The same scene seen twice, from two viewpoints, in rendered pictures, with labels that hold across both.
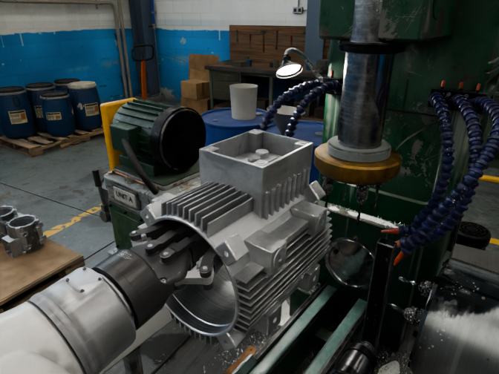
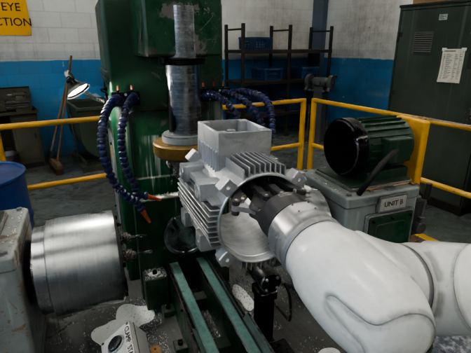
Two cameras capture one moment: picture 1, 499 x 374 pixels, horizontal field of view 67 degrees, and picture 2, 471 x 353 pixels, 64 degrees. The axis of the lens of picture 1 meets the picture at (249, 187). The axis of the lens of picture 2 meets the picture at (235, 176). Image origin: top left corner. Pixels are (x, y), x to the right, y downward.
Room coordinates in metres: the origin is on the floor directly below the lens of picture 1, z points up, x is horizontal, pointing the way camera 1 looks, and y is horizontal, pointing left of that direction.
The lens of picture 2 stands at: (0.12, 0.58, 1.59)
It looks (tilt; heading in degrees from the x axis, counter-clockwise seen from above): 19 degrees down; 301
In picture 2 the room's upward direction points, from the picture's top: straight up
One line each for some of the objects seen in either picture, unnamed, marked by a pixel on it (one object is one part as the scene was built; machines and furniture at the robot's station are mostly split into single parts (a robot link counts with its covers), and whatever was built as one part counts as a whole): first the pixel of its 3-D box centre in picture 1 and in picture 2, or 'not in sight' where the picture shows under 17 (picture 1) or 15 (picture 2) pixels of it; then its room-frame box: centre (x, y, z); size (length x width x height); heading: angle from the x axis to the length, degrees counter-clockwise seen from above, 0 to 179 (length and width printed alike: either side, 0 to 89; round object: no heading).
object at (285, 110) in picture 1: (285, 127); not in sight; (2.39, -0.23, 0.93); 0.25 x 0.24 x 0.25; 151
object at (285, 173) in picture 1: (257, 171); (233, 144); (0.48, -0.01, 1.41); 0.12 x 0.11 x 0.07; 143
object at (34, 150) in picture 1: (53, 113); not in sight; (5.08, 2.64, 0.37); 1.20 x 0.80 x 0.74; 146
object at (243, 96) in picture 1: (242, 102); not in sight; (2.92, 0.06, 0.99); 0.24 x 0.22 x 0.24; 61
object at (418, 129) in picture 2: not in sight; (378, 180); (0.32, -0.69, 1.16); 0.33 x 0.26 x 0.42; 52
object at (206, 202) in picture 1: (237, 242); (240, 198); (0.45, 0.02, 1.32); 0.20 x 0.19 x 0.19; 143
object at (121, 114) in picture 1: (146, 171); not in sight; (1.09, 0.32, 1.16); 0.33 x 0.26 x 0.42; 52
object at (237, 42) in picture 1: (277, 79); not in sight; (5.74, -0.41, 0.71); 2.21 x 0.95 x 1.43; 61
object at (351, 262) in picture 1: (350, 264); (186, 234); (0.80, -0.26, 1.02); 0.15 x 0.02 x 0.15; 52
